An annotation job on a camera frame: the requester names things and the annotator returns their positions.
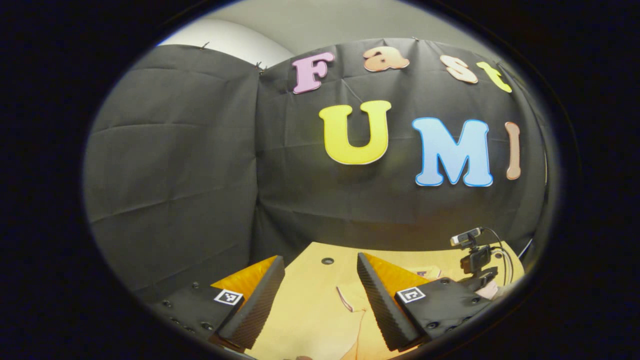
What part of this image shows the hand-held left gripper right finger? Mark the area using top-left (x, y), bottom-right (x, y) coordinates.
top-left (356, 252), bottom-right (496, 352)

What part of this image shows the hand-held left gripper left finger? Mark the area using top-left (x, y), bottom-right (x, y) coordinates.
top-left (150, 255), bottom-right (286, 355)

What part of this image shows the orange T-shirt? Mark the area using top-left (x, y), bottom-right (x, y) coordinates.
top-left (260, 267), bottom-right (501, 360)

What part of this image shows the black webcam on stand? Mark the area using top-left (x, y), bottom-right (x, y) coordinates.
top-left (449, 226), bottom-right (500, 293)

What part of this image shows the black webcam cable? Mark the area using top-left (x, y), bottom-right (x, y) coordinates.
top-left (481, 227), bottom-right (516, 286)

